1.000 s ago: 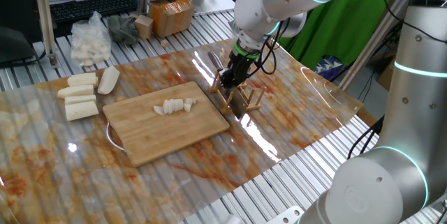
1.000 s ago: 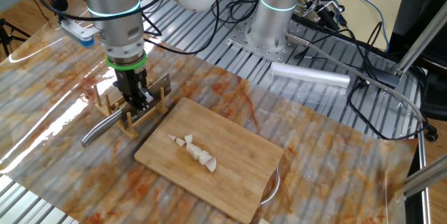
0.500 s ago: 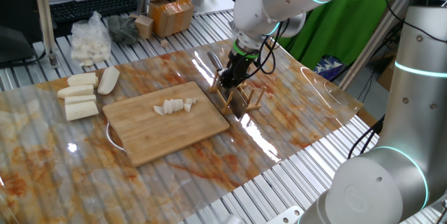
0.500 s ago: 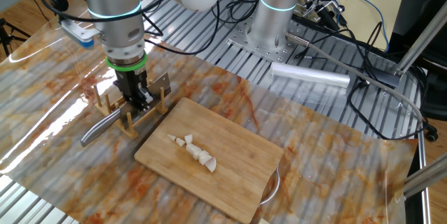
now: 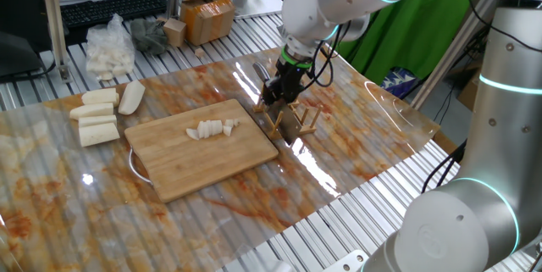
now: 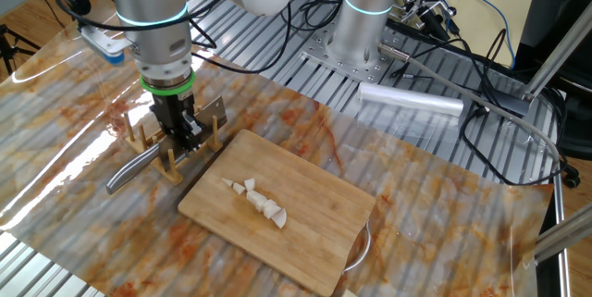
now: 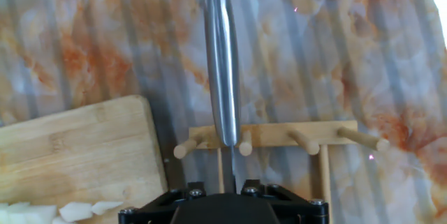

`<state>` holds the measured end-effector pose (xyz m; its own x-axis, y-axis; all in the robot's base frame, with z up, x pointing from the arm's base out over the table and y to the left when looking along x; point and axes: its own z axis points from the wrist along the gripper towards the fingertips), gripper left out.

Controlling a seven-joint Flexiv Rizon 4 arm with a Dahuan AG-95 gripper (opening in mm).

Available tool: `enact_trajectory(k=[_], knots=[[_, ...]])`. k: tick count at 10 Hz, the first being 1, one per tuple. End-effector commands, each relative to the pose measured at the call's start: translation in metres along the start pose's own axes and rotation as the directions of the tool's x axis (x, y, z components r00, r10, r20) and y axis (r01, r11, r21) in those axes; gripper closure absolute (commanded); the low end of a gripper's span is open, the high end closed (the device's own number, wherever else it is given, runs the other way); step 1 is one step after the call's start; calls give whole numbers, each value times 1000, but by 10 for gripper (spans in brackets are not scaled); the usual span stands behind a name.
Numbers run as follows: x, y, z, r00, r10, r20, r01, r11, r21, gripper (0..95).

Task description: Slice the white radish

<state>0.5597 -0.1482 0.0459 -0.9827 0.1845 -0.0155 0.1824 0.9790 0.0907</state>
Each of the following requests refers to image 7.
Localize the steel cleaver knife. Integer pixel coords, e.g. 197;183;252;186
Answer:
203;0;242;194

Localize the wooden cutting board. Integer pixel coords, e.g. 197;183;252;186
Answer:
0;94;168;224

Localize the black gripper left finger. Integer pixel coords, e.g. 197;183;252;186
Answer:
117;181;207;224

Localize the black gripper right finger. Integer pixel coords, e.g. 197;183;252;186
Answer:
240;179;330;224

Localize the marble pattern plastic mat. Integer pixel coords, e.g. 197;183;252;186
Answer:
0;0;447;224

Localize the wooden peg rack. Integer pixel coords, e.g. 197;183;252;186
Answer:
173;119;390;224

